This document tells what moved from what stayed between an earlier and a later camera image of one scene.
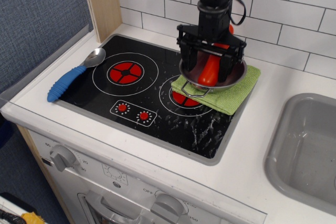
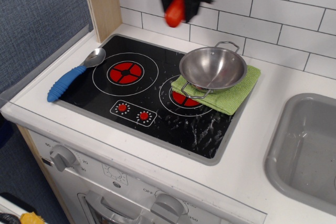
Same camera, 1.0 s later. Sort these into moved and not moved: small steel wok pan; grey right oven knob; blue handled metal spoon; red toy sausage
Moved: red toy sausage
Not moved: grey right oven knob; blue handled metal spoon; small steel wok pan
